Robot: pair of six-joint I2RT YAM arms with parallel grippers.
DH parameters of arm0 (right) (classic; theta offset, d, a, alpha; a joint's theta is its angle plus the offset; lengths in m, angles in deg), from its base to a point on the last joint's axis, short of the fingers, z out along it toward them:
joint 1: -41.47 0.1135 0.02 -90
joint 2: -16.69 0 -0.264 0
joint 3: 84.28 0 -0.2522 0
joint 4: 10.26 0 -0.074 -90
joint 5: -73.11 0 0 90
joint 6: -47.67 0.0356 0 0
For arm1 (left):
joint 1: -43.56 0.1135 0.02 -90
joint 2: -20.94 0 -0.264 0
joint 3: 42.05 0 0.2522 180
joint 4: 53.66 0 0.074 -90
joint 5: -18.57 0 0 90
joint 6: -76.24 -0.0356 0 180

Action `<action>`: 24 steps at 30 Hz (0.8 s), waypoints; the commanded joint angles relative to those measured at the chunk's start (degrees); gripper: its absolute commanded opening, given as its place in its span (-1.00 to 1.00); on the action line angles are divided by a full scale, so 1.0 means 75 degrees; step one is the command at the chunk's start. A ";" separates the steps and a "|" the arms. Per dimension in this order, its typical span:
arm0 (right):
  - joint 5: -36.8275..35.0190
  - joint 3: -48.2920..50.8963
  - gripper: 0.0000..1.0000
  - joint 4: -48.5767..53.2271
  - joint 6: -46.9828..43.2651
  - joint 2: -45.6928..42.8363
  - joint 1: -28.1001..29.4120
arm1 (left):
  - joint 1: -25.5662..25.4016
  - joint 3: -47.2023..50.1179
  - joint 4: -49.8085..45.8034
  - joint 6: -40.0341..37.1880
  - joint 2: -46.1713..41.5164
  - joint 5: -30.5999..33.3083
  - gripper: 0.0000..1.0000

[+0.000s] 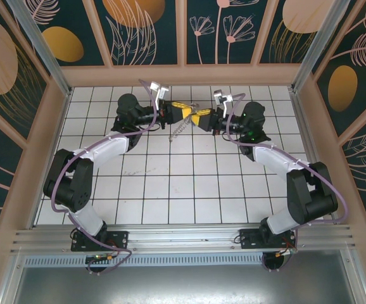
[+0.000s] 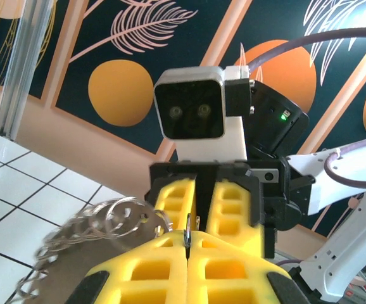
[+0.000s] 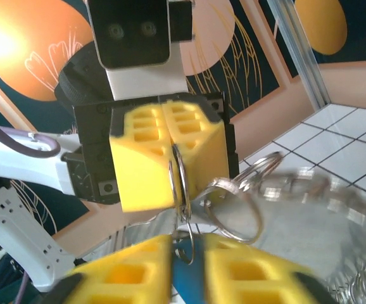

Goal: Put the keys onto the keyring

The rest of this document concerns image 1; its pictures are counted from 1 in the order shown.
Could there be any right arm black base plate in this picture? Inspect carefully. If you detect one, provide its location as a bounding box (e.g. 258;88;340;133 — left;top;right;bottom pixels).
239;227;298;251

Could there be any aluminium table side rail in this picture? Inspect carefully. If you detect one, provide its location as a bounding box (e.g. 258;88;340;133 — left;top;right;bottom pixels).
289;89;345;226

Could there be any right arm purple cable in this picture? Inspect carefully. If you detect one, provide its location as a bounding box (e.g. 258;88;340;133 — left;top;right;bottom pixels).
222;92;349;273

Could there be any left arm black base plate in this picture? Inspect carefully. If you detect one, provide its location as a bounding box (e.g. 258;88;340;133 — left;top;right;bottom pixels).
71;230;130;253

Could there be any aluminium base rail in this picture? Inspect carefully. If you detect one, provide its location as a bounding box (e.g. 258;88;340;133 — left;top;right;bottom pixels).
10;223;357;254

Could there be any aluminium corner post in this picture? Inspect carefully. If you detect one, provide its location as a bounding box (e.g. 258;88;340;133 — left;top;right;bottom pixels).
5;0;73;98
289;0;358;93

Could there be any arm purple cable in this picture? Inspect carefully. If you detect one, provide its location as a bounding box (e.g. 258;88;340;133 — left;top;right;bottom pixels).
50;78;164;276
222;92;349;273

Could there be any perforated grey cable duct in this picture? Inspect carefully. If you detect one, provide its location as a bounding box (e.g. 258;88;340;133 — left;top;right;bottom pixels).
23;255;268;267

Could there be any grey metal sheet panel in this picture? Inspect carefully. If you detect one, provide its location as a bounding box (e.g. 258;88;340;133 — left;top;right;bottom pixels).
0;250;366;304

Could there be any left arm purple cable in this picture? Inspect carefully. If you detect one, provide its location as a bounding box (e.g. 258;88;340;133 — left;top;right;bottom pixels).
50;78;164;276

